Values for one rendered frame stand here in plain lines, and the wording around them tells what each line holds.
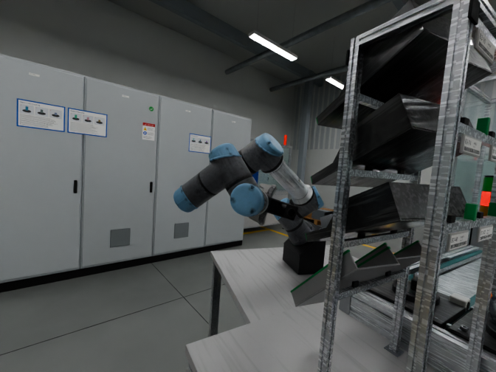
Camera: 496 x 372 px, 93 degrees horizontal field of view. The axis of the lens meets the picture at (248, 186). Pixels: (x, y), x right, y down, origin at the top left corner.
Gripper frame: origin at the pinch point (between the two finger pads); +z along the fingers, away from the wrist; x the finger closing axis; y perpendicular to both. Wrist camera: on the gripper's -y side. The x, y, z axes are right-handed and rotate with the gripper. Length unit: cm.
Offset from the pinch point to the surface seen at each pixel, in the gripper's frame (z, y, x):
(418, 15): -47, -18, -38
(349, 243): -29.7, -22.7, 1.5
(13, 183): 88, 248, 63
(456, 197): -25, -42, -16
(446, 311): 3, -64, 13
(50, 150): 103, 240, 23
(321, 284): -24.1, -20.9, 13.9
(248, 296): 11.0, -2.5, 38.1
